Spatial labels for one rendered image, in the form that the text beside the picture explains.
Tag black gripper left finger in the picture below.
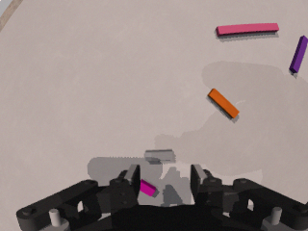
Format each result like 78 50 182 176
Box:
16 165 146 231

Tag pink rod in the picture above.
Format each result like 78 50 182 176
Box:
216 23 279 37

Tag short magenta rod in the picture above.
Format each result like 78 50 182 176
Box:
140 179 156 196

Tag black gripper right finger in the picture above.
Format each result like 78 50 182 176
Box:
188 164 308 231

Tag purple rod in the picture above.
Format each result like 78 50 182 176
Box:
289 36 308 73

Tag orange rod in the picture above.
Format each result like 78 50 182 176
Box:
208 89 239 118

